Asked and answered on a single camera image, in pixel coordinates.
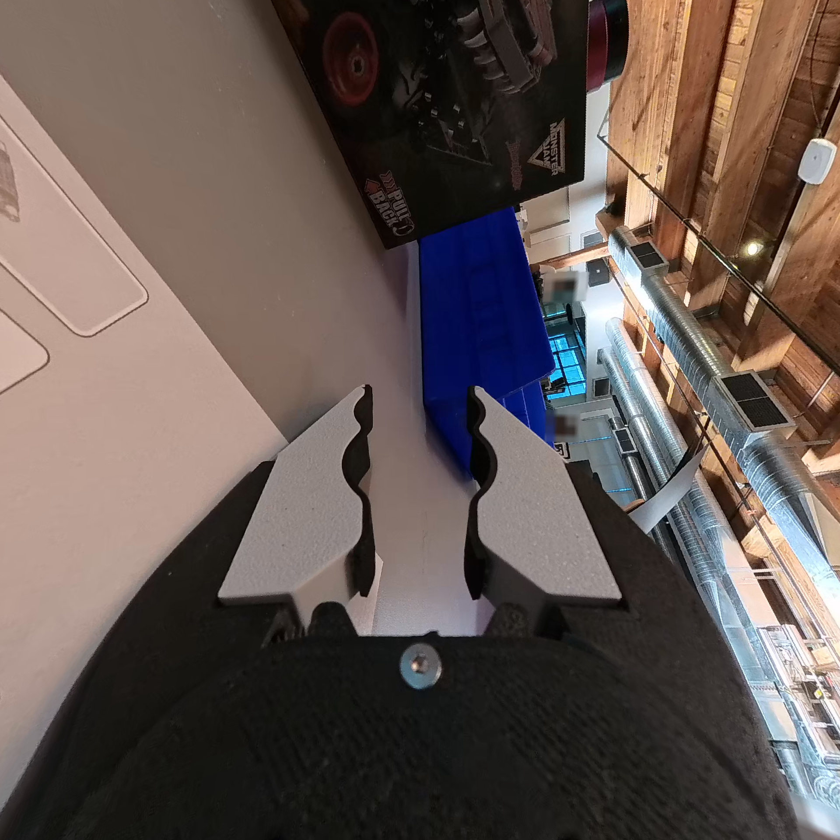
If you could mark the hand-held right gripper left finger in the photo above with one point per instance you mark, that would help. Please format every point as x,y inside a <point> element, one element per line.
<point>302,512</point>

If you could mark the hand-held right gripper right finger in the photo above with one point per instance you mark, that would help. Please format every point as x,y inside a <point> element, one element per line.
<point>544,525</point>

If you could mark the blue plastic bin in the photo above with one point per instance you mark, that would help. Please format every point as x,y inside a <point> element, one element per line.
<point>479,315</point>

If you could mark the light grey desk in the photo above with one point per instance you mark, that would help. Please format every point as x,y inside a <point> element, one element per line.
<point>197,131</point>

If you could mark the grey flat strip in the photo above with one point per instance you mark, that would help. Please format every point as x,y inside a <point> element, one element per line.
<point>676,489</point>

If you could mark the white laptop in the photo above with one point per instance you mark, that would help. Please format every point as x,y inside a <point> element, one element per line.
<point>131,426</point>

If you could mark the ceiling spot light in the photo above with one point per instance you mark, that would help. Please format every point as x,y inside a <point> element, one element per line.
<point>754,248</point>

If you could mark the black toy truck box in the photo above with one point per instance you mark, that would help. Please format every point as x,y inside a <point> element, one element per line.
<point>426,131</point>

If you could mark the white ceiling access point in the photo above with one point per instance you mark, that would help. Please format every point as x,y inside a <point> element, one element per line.
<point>817,161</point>

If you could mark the dark red cylinder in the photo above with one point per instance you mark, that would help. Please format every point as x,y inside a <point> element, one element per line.
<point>607,39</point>

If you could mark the slim silver air duct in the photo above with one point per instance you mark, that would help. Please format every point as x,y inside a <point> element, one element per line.
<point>663,433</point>

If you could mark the large silver air duct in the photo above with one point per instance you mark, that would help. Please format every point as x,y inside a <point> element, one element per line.
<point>682,315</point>

